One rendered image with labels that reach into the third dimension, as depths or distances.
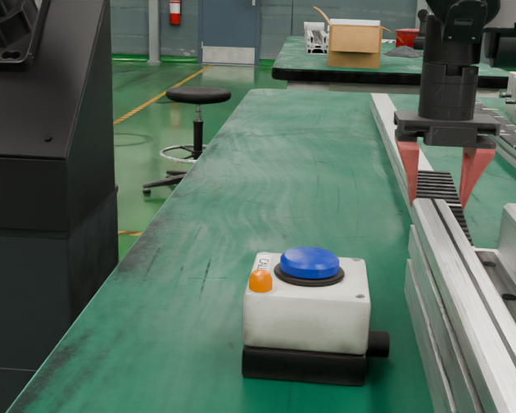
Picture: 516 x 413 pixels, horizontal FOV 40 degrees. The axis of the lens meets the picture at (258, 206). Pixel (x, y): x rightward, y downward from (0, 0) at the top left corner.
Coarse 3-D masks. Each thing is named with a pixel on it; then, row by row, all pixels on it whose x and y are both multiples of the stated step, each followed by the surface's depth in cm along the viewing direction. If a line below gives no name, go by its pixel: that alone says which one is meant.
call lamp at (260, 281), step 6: (258, 270) 45; (264, 270) 45; (252, 276) 44; (258, 276) 44; (264, 276) 44; (270, 276) 45; (252, 282) 44; (258, 282) 44; (264, 282) 44; (270, 282) 44; (252, 288) 44; (258, 288) 44; (264, 288) 44; (270, 288) 45
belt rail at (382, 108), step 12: (372, 96) 164; (384, 96) 165; (372, 108) 160; (384, 108) 145; (384, 120) 130; (384, 132) 124; (384, 144) 122; (396, 156) 101; (420, 156) 101; (396, 168) 101; (420, 168) 93; (408, 204) 85
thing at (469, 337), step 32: (416, 224) 55; (448, 224) 51; (512, 224) 54; (416, 256) 54; (448, 256) 44; (480, 256) 53; (512, 256) 54; (416, 288) 53; (448, 288) 40; (480, 288) 40; (512, 288) 47; (416, 320) 52; (448, 320) 41; (480, 320) 35; (512, 320) 36; (448, 352) 39; (480, 352) 32; (512, 352) 32; (448, 384) 40; (480, 384) 31; (512, 384) 30
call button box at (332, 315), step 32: (256, 256) 50; (288, 288) 45; (320, 288) 45; (352, 288) 45; (256, 320) 45; (288, 320) 44; (320, 320) 44; (352, 320) 44; (256, 352) 45; (288, 352) 45; (320, 352) 45; (352, 352) 45; (384, 352) 48; (352, 384) 45
